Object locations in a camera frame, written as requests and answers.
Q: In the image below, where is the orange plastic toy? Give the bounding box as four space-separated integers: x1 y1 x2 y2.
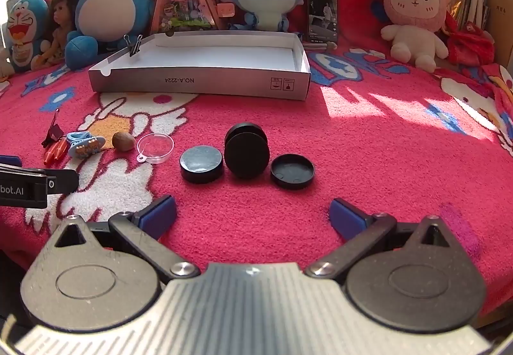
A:
43 136 70 167

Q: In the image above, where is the smartphone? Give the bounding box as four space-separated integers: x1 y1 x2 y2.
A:
307 0 338 45

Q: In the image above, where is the red cloth bag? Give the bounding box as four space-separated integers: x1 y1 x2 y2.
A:
443 12 495 67

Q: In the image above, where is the brown cardboard carton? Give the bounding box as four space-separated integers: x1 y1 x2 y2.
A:
487 0 513 65

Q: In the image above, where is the blue toy shoe keychain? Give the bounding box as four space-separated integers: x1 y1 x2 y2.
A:
65 131 107 159

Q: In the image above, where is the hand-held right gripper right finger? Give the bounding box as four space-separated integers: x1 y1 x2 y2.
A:
303 198 461 279

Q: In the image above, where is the clear plastic lid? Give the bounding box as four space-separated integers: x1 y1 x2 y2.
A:
136 133 175 163

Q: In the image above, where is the brown walnut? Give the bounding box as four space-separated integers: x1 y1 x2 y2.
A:
111 131 131 152

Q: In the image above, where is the blue cat plush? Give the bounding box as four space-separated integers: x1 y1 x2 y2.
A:
6 0 51 73

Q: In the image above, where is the brown-haired doll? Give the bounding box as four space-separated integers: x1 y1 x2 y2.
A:
38 0 81 67

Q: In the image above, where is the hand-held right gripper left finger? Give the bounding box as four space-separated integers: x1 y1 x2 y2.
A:
50 195 201 279

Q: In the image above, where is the red printed blanket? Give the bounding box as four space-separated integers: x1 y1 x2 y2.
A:
0 0 513 340

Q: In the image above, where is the round blue mouse plush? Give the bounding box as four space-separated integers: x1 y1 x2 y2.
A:
64 0 163 69

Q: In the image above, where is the black binder clip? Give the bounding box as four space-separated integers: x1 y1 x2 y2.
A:
41 109 65 147
123 34 144 57

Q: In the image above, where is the grey cord with wooden end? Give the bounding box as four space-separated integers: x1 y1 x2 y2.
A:
300 40 337 51

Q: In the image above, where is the shallow grey cardboard box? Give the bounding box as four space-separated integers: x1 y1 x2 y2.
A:
87 30 311 101

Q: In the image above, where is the black round tin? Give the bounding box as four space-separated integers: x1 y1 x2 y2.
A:
180 145 224 184
223 122 270 180

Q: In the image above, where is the black round tin lid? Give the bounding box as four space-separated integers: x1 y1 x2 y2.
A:
270 154 316 191

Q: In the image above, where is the pink rabbit plush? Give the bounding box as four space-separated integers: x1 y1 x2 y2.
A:
380 0 450 73

